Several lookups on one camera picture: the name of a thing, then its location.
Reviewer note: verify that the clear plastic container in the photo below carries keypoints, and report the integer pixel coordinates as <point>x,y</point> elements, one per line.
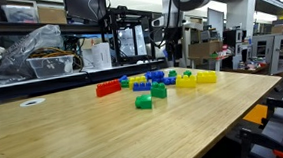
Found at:
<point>50,67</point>

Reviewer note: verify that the white cardboard box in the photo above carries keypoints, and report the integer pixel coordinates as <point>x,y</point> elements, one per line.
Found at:
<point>101,56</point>

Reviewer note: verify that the long blue toy block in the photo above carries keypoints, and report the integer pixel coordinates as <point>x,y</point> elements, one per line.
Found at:
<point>142,87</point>

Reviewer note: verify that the black monitor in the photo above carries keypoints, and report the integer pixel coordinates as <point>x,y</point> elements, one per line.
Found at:
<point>79,6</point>

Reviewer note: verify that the large brown cardboard box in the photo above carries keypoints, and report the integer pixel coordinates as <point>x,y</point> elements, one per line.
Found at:
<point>206,50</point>

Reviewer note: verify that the chunky blue toy block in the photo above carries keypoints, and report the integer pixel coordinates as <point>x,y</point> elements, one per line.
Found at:
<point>154,75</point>

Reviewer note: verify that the green toy block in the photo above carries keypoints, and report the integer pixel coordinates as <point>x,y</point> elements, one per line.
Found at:
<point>125,84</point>
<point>159,91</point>
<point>172,74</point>
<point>144,103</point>
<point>187,73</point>

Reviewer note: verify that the clear plastic bag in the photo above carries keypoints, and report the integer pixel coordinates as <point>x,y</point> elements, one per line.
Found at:
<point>28,40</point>

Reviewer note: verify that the black 3D printer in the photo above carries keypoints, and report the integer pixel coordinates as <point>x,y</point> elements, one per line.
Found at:
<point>116,40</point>

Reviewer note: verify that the yellow toy block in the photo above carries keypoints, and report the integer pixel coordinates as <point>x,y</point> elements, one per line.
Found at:
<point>136,79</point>
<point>186,82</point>
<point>206,77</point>

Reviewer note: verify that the grey cabinet with doors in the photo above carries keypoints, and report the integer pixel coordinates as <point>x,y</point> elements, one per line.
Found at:
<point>263,53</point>

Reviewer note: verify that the small white table grommet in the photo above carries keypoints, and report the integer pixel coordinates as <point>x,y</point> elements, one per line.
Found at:
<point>41,101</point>

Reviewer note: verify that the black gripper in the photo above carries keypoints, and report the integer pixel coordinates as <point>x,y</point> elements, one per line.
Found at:
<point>174,40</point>

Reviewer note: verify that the wide blue toy block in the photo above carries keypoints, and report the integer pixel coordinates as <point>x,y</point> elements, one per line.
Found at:
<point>169,81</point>

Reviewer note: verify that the grey plastic bin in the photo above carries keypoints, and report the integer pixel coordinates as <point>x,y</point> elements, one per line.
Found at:
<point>20,14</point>

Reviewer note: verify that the orange floor mat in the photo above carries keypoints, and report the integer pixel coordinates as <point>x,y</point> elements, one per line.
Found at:
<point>256,114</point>

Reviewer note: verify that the small blue toy block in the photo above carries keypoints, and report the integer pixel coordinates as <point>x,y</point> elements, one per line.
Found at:
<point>123,78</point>

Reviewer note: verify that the red toy block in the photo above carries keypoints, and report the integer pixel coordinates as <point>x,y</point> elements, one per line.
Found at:
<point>108,88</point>

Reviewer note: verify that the white side bench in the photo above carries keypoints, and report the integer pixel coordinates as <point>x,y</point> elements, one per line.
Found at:
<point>15,84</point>

